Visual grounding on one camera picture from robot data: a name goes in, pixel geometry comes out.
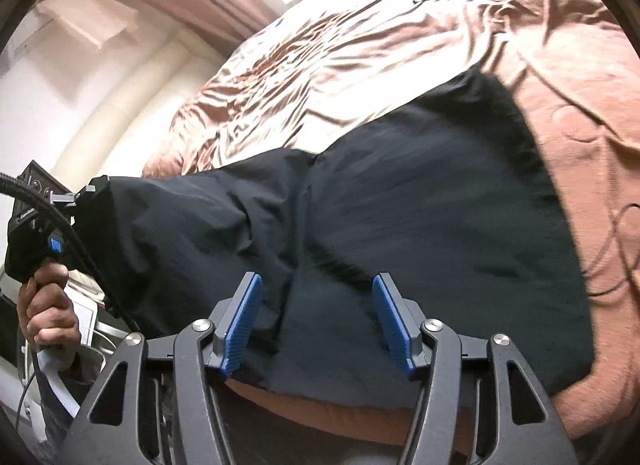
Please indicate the bed with brown sheet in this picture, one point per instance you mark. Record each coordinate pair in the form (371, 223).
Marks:
(350, 70)

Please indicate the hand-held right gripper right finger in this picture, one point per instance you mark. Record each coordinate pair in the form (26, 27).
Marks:
(395, 325)

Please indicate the black pants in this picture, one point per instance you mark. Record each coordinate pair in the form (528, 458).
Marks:
(400, 220)

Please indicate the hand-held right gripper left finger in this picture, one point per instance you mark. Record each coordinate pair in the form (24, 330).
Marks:
(242, 325)

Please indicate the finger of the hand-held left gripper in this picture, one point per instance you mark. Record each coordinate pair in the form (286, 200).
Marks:
(95, 200)

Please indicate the person's left hand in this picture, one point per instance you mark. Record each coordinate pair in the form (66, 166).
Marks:
(50, 315)

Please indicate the white bedside cabinet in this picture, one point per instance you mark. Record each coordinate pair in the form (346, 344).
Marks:
(95, 320)

